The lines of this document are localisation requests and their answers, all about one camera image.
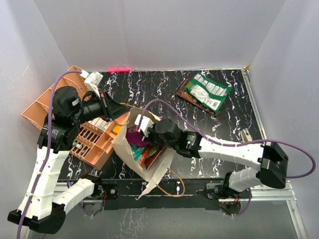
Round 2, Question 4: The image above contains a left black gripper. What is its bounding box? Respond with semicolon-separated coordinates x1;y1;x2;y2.
70;88;130;125

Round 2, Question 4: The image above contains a brown paper bag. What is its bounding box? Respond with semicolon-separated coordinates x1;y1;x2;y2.
112;107;175;197

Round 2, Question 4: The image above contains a brown kettle chips bag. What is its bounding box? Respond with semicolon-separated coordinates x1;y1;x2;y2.
174;76;219;116

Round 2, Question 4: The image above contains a green snack bag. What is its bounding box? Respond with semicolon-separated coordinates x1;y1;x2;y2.
184;72;233;114

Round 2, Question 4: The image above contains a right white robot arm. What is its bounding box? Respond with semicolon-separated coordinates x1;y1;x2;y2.
140;117;289;199

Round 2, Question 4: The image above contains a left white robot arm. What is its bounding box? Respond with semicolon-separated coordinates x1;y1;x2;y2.
7;86;129;238

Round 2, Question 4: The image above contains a purple snack bag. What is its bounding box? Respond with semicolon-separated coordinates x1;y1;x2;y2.
126;126;150;146

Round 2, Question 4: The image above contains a yellow orange small item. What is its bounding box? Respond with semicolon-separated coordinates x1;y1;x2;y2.
111;124;122;134

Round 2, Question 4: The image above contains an orange snack packet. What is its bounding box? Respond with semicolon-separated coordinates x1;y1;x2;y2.
138;145;156;166

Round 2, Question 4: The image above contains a red snack packet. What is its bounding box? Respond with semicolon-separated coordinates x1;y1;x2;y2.
144;146;166;171

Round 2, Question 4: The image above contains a teal snack packet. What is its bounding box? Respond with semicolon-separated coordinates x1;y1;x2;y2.
131;145;146;161

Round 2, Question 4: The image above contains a pink compartment tray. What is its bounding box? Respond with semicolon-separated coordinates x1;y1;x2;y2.
70;121;117;170

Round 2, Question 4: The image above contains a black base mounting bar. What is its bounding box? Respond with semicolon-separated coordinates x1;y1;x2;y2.
99;178;252;211

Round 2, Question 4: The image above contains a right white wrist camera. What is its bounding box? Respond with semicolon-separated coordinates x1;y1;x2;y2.
135;114;155;137

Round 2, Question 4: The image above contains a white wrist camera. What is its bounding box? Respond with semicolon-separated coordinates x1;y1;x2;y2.
80;71;103;92
135;114;155;137

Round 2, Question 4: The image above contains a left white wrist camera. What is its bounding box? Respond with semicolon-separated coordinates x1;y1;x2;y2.
80;71;103;92

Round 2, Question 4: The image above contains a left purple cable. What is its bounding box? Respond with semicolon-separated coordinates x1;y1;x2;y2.
16;70;84;239

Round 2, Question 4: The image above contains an aluminium frame rail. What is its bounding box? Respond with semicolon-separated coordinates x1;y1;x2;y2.
239;65;309;239

